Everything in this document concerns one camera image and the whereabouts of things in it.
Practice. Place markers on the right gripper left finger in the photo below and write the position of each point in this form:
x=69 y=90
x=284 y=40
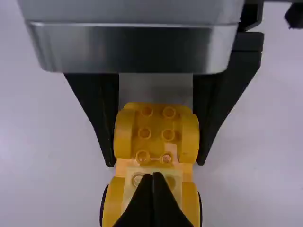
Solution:
x=142 y=205

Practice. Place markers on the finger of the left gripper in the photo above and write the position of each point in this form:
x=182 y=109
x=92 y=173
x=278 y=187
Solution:
x=217 y=101
x=99 y=106

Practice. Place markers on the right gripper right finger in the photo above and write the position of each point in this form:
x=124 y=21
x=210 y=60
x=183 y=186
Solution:
x=165 y=205

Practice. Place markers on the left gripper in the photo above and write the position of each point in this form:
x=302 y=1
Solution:
x=252 y=23

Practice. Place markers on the yellow toy car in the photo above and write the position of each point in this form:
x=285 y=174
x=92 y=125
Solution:
x=154 y=132

